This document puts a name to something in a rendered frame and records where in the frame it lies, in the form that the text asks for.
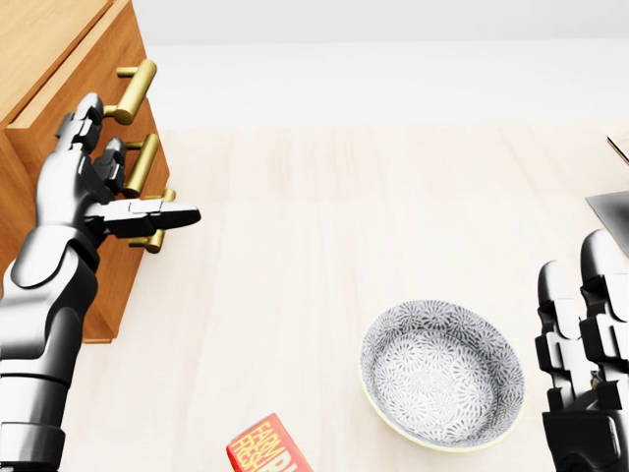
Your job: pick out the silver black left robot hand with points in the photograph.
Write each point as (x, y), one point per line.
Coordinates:
(66, 192)

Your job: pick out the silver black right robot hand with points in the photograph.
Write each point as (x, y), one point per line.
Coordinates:
(594, 354)

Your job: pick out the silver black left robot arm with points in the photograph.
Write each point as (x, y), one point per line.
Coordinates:
(44, 305)

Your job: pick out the wooden cabinet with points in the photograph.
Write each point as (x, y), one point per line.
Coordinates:
(29, 44)

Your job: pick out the black white patterned bowl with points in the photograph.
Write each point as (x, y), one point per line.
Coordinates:
(442, 378)

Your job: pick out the flat dark stove plate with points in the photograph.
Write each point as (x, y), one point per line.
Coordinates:
(611, 211)

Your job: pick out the dark board with pale edge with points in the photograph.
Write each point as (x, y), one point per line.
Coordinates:
(621, 147)

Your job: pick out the red printed food box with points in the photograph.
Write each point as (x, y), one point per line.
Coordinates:
(268, 450)

